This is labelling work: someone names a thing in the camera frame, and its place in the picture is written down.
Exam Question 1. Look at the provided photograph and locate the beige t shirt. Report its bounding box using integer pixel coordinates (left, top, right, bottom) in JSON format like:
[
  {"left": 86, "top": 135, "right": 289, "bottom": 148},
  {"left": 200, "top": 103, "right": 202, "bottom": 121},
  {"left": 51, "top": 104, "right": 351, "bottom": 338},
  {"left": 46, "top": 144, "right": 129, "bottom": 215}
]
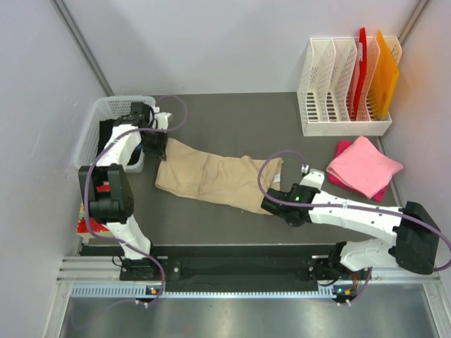
[{"left": 155, "top": 138, "right": 269, "bottom": 215}]

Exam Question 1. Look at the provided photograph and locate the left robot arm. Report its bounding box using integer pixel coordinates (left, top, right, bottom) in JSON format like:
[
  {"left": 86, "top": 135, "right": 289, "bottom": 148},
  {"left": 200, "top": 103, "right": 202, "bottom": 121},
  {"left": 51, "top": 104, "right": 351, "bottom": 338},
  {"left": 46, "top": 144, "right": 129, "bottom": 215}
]
[{"left": 78, "top": 102, "right": 168, "bottom": 281}]

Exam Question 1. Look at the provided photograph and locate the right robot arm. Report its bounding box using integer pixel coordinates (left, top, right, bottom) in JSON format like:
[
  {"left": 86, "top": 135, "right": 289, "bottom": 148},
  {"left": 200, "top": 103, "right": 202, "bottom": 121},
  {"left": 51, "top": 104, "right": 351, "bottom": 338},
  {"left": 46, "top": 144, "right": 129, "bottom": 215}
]
[{"left": 261, "top": 184, "right": 440, "bottom": 279}]

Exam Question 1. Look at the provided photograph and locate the black t shirt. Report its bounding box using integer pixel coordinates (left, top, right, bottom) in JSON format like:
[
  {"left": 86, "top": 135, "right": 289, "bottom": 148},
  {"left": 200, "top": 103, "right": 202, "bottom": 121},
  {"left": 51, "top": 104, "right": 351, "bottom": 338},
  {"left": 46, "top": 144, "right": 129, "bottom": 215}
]
[{"left": 96, "top": 119, "right": 142, "bottom": 167}]

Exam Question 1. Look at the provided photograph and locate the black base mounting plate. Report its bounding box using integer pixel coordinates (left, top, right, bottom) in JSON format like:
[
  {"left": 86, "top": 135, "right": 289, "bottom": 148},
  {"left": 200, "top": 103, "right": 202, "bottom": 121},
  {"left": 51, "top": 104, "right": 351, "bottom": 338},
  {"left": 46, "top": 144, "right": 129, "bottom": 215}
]
[{"left": 118, "top": 253, "right": 371, "bottom": 284}]

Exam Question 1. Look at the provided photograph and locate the white plastic basket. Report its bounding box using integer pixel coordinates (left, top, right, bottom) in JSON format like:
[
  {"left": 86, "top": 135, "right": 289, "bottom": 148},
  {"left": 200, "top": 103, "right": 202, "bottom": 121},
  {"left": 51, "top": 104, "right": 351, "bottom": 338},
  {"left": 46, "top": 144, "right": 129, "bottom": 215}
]
[{"left": 73, "top": 96, "right": 156, "bottom": 169}]

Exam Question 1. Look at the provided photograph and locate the light pink folded cloth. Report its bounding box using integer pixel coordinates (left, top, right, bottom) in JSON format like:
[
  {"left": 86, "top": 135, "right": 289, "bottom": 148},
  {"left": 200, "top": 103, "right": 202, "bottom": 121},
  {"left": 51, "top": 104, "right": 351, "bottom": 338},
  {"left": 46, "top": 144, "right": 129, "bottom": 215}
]
[{"left": 326, "top": 136, "right": 403, "bottom": 199}]

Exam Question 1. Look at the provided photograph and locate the white file organizer rack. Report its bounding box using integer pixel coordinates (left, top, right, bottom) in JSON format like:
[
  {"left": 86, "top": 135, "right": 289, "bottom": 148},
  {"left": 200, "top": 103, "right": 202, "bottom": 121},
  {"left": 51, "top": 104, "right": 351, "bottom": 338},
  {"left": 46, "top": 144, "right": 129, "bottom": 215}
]
[{"left": 297, "top": 37, "right": 392, "bottom": 137}]

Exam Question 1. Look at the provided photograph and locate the orange folder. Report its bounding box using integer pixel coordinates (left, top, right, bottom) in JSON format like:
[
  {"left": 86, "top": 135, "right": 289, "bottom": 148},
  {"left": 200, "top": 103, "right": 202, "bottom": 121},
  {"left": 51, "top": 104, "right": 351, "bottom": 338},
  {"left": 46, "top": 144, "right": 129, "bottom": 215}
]
[{"left": 367, "top": 30, "right": 402, "bottom": 120}]

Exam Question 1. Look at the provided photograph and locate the red folder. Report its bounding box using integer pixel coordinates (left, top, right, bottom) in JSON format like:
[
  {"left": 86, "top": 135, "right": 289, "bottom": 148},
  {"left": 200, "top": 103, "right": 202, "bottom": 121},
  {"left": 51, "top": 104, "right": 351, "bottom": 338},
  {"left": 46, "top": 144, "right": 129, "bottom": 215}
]
[{"left": 350, "top": 27, "right": 368, "bottom": 121}]

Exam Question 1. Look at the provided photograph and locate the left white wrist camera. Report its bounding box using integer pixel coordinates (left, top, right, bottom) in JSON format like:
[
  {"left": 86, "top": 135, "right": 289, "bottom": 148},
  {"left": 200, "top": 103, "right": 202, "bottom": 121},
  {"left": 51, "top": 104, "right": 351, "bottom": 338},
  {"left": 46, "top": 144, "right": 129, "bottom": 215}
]
[{"left": 152, "top": 112, "right": 172, "bottom": 130}]

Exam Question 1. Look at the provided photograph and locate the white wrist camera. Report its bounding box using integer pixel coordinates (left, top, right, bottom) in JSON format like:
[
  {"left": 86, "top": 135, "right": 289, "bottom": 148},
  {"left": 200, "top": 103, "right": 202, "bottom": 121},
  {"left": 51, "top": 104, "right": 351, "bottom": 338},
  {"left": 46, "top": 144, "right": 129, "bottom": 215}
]
[
  {"left": 152, "top": 112, "right": 172, "bottom": 130},
  {"left": 299, "top": 165, "right": 325, "bottom": 190}
]

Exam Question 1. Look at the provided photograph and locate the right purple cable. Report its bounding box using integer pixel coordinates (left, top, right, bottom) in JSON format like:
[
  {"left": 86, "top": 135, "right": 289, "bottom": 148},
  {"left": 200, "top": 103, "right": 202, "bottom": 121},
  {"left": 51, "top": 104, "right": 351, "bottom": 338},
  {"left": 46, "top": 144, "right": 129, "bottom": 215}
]
[{"left": 257, "top": 150, "right": 451, "bottom": 306}]

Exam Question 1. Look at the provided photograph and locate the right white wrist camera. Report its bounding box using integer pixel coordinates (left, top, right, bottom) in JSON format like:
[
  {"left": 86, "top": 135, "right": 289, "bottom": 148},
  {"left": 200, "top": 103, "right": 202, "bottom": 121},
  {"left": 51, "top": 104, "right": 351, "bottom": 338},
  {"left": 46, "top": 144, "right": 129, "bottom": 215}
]
[{"left": 299, "top": 165, "right": 325, "bottom": 190}]

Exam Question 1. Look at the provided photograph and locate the aluminium frame rail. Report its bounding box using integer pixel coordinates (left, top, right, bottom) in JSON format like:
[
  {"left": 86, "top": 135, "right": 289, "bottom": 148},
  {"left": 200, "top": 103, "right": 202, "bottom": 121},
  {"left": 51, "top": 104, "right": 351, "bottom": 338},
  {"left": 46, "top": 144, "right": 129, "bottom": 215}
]
[{"left": 57, "top": 256, "right": 440, "bottom": 284}]

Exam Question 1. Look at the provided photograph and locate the white slotted cable duct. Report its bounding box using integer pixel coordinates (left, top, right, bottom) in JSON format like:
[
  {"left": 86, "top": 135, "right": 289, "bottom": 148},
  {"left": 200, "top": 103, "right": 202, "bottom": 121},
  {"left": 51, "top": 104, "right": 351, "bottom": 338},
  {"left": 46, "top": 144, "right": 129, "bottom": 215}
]
[{"left": 70, "top": 284, "right": 356, "bottom": 299}]

